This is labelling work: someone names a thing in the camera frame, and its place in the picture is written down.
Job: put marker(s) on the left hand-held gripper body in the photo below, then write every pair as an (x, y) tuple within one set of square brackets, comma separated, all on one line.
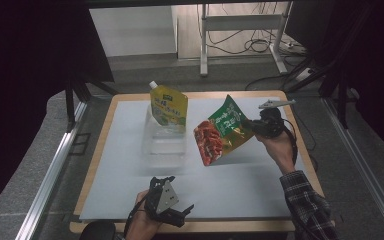
[(165, 200)]

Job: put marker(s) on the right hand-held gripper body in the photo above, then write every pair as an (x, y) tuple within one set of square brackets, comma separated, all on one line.
[(271, 121)]

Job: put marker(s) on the green and red food pouch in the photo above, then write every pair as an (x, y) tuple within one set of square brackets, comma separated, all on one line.
[(218, 136)]

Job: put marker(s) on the translucent ribbed plastic container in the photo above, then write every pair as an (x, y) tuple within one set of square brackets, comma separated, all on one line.
[(163, 145)]

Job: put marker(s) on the yellow spout pouch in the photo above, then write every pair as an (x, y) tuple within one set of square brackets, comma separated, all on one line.
[(168, 106)]

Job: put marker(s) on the person's right hand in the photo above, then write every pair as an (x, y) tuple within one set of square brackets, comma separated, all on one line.
[(278, 150)]

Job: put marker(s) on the person's left hand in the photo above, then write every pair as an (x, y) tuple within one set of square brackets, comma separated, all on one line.
[(141, 221)]

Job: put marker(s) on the white power strip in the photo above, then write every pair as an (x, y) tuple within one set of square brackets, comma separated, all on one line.
[(304, 75)]

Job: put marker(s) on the dark round object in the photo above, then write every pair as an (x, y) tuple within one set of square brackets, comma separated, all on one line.
[(97, 230)]

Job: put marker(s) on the black curtain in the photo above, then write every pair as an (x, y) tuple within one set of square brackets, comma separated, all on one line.
[(373, 66), (23, 83)]

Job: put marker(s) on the black metal stand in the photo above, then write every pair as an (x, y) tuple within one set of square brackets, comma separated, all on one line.
[(76, 91)]

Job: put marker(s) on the aluminium rail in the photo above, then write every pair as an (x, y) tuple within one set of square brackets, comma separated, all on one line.
[(46, 180), (363, 166)]

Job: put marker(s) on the white metal desk frame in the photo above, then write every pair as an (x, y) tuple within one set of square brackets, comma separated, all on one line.
[(243, 21)]

